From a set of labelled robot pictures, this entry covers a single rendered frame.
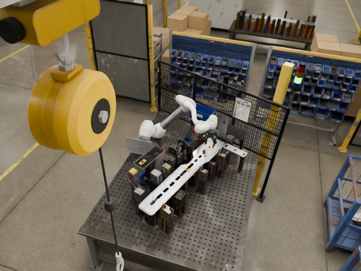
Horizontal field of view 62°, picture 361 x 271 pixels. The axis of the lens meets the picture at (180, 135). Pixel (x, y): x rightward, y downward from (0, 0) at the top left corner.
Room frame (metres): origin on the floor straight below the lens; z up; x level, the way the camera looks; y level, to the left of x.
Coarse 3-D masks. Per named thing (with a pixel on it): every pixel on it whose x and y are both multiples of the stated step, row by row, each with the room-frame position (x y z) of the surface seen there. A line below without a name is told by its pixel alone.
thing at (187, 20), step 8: (184, 8) 8.08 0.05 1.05; (192, 8) 8.11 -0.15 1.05; (176, 16) 7.41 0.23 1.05; (184, 16) 7.43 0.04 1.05; (192, 16) 7.50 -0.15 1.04; (200, 16) 7.49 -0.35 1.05; (168, 24) 7.27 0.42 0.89; (176, 24) 7.20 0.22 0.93; (184, 24) 7.31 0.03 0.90; (192, 24) 7.49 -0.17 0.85; (200, 24) 7.42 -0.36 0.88; (208, 24) 7.86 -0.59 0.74; (184, 32) 7.19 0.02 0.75; (192, 32) 7.22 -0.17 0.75; (200, 32) 7.25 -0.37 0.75; (208, 32) 7.95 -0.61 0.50
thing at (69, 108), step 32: (32, 0) 0.38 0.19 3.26; (64, 0) 0.41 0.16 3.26; (96, 0) 0.48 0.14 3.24; (0, 32) 0.34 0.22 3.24; (32, 32) 0.35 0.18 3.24; (64, 32) 0.39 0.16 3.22; (32, 64) 0.40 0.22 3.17; (64, 64) 0.42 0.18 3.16; (32, 96) 0.38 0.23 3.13; (64, 96) 0.38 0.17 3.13; (96, 96) 0.41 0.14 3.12; (32, 128) 0.36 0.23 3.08; (64, 128) 0.35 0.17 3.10; (96, 128) 0.39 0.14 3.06
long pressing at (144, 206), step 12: (204, 144) 2.79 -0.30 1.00; (216, 144) 2.80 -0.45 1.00; (204, 156) 2.57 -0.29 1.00; (180, 168) 2.36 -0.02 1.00; (192, 168) 2.37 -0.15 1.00; (168, 180) 2.18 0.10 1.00; (180, 180) 2.19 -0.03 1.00; (156, 192) 2.00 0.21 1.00; (168, 192) 2.01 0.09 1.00; (144, 204) 1.85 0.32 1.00; (156, 204) 1.86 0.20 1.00
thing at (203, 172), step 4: (200, 172) 2.30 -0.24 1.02; (204, 172) 2.28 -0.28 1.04; (200, 176) 2.29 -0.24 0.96; (204, 176) 2.27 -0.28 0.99; (200, 180) 2.29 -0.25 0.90; (204, 180) 2.27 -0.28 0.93; (200, 184) 2.29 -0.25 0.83; (204, 184) 2.28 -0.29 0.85; (200, 188) 2.28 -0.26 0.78; (204, 188) 2.28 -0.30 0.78; (200, 192) 2.28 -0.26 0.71; (204, 192) 2.27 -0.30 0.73
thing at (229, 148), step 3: (225, 144) 2.81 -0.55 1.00; (228, 144) 2.81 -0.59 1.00; (225, 147) 2.75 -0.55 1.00; (228, 147) 2.75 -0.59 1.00; (231, 147) 2.76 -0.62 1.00; (234, 147) 2.76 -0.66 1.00; (228, 150) 2.71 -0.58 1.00; (231, 150) 2.71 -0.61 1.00; (237, 150) 2.71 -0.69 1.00; (240, 150) 2.72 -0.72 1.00; (234, 153) 2.66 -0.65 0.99; (237, 153) 2.66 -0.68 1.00; (240, 153) 2.66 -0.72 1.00; (246, 153) 2.66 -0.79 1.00; (243, 156) 2.60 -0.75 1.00
